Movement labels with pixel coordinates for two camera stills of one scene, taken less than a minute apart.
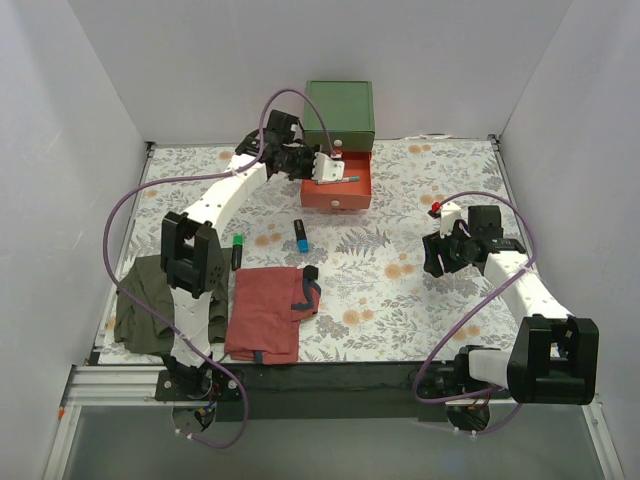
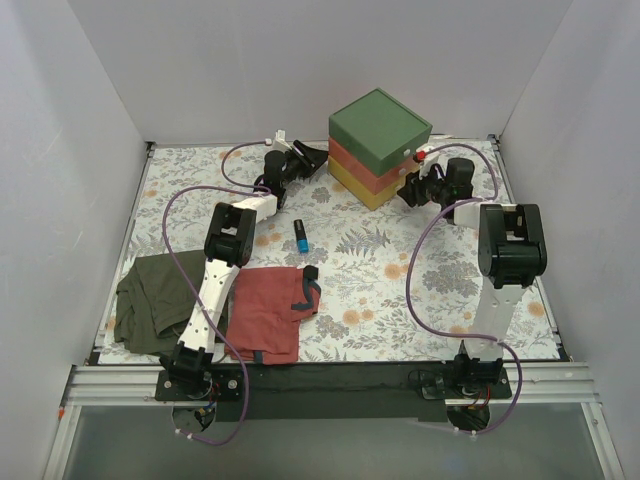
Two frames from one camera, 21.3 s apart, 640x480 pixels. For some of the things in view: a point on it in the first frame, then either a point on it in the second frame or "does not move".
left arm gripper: [307, 163] does not move
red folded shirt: [266, 307] does not move
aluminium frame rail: [89, 384] does not move
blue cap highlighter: [301, 235] does not move
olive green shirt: [138, 329] does not move
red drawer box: [342, 195] -> [374, 183]
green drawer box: [347, 109] -> [379, 131]
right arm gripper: [437, 254] -> [417, 185]
